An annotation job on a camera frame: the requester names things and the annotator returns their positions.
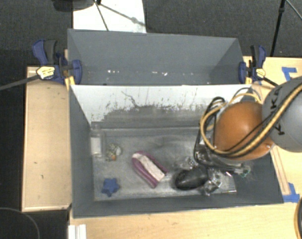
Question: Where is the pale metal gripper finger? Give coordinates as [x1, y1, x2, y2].
[181, 156, 200, 170]
[201, 171, 224, 197]

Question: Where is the black oval computer mouse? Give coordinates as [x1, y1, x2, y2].
[175, 169, 209, 191]

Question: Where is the purple and white sponge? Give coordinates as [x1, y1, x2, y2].
[131, 150, 170, 189]

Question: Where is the blue star toy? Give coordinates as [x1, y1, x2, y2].
[101, 177, 121, 198]

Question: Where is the clear glass jar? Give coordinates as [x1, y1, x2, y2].
[90, 122, 107, 159]

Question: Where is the grey metal bin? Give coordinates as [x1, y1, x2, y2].
[67, 28, 285, 219]

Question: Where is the pale wood flat board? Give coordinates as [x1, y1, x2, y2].
[21, 56, 295, 213]

